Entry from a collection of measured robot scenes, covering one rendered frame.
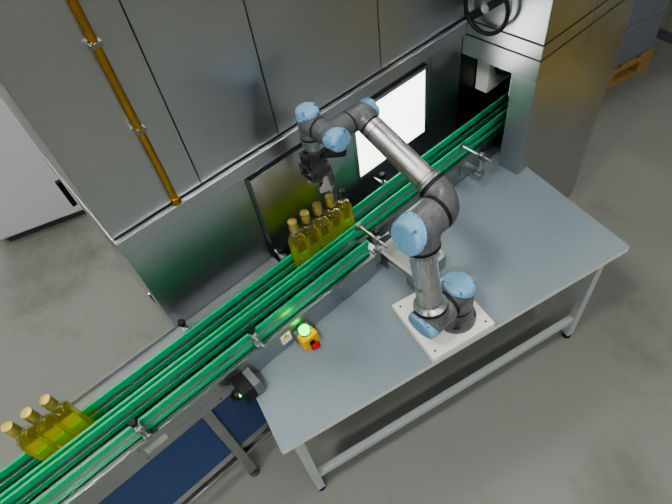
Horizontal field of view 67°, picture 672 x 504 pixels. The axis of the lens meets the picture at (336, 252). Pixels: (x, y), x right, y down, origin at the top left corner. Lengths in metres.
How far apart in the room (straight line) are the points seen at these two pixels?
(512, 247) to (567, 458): 1.01
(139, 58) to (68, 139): 0.27
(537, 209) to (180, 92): 1.58
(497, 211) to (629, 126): 2.03
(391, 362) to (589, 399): 1.20
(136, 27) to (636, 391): 2.58
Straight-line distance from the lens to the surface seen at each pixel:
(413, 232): 1.42
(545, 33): 2.17
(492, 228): 2.32
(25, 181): 3.94
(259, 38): 1.64
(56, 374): 3.38
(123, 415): 1.89
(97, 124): 1.49
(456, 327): 1.95
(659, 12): 4.60
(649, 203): 3.71
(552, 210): 2.44
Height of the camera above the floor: 2.47
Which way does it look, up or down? 50 degrees down
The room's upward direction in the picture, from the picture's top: 11 degrees counter-clockwise
